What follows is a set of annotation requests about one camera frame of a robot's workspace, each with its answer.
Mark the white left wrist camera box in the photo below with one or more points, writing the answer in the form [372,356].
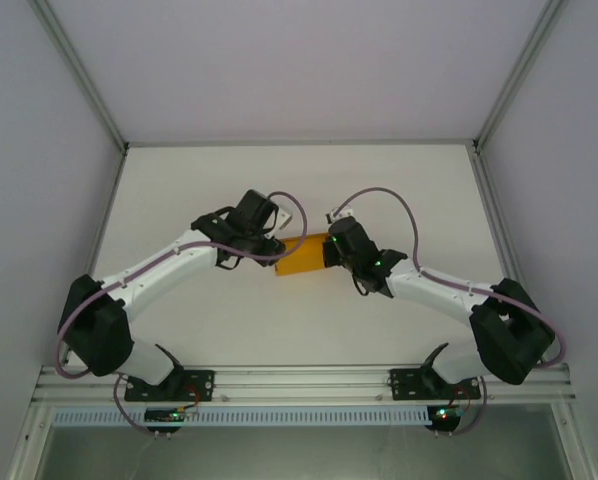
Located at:
[285,215]

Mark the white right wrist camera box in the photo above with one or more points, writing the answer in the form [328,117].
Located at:
[340,214]

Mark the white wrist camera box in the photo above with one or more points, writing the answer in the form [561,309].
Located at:
[340,214]
[285,215]

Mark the yellow cloth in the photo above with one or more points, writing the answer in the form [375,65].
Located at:
[304,256]

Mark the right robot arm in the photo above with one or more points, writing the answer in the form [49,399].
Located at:
[429,290]

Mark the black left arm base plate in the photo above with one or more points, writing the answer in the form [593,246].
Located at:
[204,385]

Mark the aluminium mounting rail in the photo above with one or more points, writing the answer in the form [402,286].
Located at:
[299,382]

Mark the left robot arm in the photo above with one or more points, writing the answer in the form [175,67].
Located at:
[154,272]

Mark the aluminium frame post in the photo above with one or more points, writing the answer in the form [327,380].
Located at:
[519,75]
[84,75]

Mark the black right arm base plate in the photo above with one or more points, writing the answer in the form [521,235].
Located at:
[404,382]

